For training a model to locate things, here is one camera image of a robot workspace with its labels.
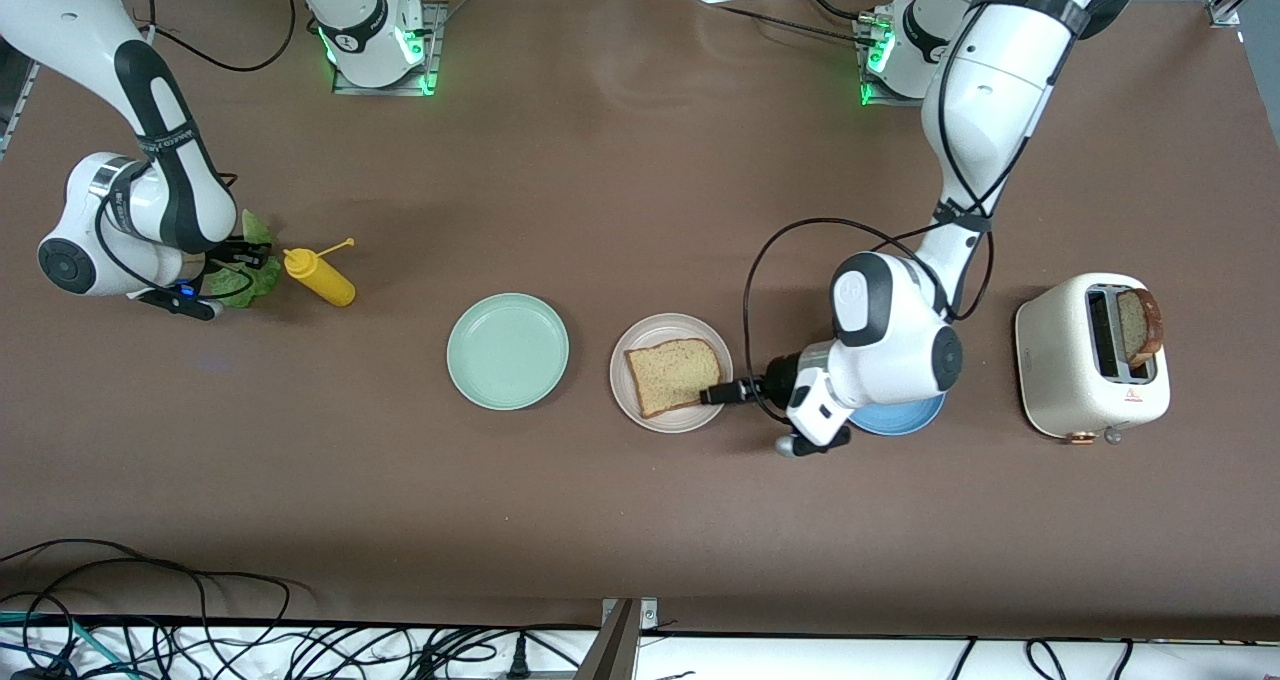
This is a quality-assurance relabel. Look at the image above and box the beige plate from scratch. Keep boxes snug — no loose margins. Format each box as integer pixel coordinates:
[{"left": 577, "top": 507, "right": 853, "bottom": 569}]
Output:
[{"left": 609, "top": 312, "right": 735, "bottom": 434}]

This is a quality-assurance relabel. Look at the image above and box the teal cable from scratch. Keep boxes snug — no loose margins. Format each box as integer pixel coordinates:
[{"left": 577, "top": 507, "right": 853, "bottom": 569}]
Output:
[{"left": 0, "top": 610, "right": 136, "bottom": 680}]

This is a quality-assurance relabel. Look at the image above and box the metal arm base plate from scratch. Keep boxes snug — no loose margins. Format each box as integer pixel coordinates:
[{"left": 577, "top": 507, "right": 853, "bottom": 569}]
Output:
[
  {"left": 332, "top": 2, "right": 446, "bottom": 97},
  {"left": 858, "top": 15, "right": 931, "bottom": 109}
]

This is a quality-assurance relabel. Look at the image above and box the aluminium table bracket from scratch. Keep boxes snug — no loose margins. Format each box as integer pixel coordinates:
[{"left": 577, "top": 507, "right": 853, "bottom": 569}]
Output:
[{"left": 575, "top": 597, "right": 661, "bottom": 680}]

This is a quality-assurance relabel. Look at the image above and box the green lettuce leaf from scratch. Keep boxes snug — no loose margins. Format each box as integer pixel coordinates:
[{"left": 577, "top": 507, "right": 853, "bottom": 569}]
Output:
[{"left": 203, "top": 209, "right": 284, "bottom": 310}]

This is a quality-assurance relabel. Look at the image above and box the yellow squeeze bottle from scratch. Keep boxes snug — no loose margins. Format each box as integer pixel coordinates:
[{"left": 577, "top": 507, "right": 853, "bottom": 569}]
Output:
[{"left": 283, "top": 238, "right": 357, "bottom": 308}]

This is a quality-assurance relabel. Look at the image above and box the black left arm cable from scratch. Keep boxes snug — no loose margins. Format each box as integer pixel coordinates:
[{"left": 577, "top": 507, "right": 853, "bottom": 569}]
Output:
[{"left": 742, "top": 0, "right": 1196, "bottom": 423}]

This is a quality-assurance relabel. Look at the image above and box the blue plate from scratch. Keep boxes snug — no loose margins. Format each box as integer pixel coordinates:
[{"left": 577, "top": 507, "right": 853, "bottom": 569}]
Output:
[{"left": 848, "top": 392, "right": 947, "bottom": 438}]

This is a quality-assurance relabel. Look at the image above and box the long black looped cable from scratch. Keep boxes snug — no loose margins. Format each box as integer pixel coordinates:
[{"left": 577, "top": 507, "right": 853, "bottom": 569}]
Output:
[{"left": 0, "top": 538, "right": 293, "bottom": 661}]

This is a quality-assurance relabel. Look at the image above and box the brown table cover mat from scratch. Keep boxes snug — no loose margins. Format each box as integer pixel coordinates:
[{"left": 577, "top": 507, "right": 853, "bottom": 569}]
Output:
[{"left": 0, "top": 0, "right": 1280, "bottom": 641}]

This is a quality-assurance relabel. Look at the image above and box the white toaster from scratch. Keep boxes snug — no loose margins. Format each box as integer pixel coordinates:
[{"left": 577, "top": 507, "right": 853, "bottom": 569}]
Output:
[{"left": 1014, "top": 272, "right": 1172, "bottom": 447}]

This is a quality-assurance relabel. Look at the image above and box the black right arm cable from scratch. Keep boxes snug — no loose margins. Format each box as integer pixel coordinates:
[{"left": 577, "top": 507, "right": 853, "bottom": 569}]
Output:
[{"left": 95, "top": 0, "right": 301, "bottom": 301}]

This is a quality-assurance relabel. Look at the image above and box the thick black braided cable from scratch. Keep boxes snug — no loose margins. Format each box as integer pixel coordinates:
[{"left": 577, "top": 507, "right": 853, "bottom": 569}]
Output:
[{"left": 695, "top": 0, "right": 886, "bottom": 49}]

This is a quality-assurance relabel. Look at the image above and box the mint green plate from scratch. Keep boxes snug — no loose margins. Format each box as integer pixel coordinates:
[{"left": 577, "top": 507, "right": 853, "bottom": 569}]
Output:
[{"left": 446, "top": 292, "right": 571, "bottom": 412}]

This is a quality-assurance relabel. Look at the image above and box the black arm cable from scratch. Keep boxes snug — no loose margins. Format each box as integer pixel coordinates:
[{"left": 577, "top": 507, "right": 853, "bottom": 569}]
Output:
[
  {"left": 742, "top": 0, "right": 1196, "bottom": 423},
  {"left": 95, "top": 0, "right": 301, "bottom": 301}
]

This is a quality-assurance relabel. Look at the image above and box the brown toasted bread slice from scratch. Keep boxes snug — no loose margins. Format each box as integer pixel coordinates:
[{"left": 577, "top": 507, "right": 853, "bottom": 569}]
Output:
[
  {"left": 1116, "top": 288, "right": 1165, "bottom": 367},
  {"left": 624, "top": 337, "right": 723, "bottom": 420}
]

